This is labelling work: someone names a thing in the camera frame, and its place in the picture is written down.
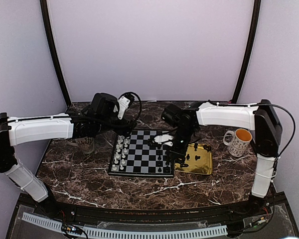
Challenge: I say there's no black front rail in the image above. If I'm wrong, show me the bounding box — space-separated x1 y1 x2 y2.
57 202 247 223

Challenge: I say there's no tall cactus print mug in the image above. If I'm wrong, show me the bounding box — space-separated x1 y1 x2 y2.
65 137 95 155

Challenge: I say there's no gold metal tray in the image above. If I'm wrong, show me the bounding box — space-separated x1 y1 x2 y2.
174 143 213 175

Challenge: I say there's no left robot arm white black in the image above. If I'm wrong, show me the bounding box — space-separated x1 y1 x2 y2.
0 92 140 217

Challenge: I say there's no black frame post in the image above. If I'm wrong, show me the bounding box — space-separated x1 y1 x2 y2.
40 0 72 106
231 0 261 104

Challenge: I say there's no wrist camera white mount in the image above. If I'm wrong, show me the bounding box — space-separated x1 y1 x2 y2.
148 134 173 147
118 93 135 120

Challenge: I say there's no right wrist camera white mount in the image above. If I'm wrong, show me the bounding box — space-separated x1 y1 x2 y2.
148 134 173 147

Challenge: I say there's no left black frame post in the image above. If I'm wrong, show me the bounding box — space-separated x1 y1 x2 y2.
40 0 72 106

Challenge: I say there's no right black frame post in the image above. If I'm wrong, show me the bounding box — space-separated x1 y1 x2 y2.
231 0 261 104

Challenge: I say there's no black white chess board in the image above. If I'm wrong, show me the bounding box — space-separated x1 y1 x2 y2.
108 129 174 177

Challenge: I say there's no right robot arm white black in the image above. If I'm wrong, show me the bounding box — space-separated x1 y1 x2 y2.
153 100 284 216

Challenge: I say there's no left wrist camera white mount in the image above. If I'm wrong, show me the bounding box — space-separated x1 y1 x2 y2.
118 93 135 120

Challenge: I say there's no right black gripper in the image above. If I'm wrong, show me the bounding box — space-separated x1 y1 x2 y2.
166 125 196 162

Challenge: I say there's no black pawn corner square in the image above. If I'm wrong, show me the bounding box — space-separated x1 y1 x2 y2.
156 167 163 173

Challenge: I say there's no white slotted cable duct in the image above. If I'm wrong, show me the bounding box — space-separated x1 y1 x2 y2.
21 213 228 239

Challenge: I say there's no yellow inside cactus mug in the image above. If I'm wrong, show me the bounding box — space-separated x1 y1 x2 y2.
223 128 252 157

